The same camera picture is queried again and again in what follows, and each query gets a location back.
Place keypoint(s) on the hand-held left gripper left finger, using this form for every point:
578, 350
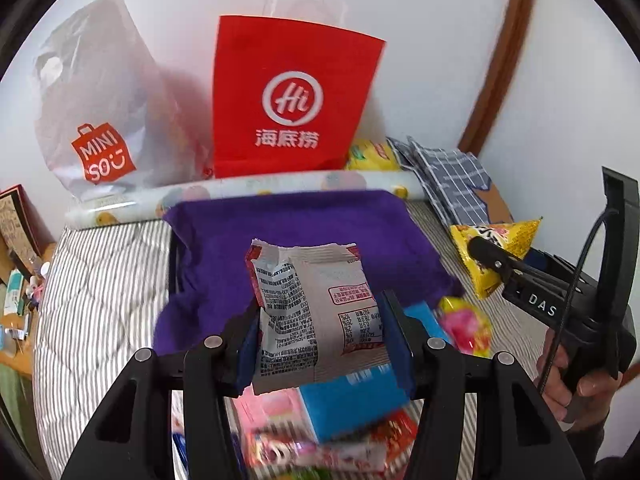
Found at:
247, 355

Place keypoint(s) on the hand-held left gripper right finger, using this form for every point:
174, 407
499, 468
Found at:
400, 355

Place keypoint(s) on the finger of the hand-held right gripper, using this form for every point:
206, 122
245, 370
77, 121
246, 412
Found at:
492, 257

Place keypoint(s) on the yellow triangular snack packet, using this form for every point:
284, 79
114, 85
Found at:
482, 285

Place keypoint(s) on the blue box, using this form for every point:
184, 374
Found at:
350, 400

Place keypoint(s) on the pink yellow candy packet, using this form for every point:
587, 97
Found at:
465, 327

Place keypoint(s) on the white snack packet red edge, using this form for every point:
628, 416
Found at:
310, 320

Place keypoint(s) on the bear print pink snack packet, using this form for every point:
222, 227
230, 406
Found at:
340, 452

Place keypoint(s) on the purple cloth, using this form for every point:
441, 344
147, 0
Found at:
300, 220

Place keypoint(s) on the person's right hand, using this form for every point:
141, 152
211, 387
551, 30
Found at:
552, 375

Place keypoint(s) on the folded blue checked cloth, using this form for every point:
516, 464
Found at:
450, 175

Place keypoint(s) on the yellow green snack packet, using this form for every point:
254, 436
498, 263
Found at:
370, 157

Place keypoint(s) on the striped bed quilt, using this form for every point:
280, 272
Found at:
100, 285

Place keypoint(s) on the rolled duck print mat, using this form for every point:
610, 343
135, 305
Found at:
240, 187

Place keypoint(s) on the wooden side table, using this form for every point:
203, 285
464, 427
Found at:
20, 355

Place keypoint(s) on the white teal bottle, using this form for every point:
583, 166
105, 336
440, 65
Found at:
13, 292

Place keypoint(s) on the dark red framed card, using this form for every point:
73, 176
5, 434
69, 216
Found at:
17, 220

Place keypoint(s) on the red paper bag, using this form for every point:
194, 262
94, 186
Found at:
290, 60

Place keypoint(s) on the white plastic bag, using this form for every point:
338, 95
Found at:
110, 85

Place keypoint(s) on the brown wooden frame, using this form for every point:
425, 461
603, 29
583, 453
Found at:
505, 50

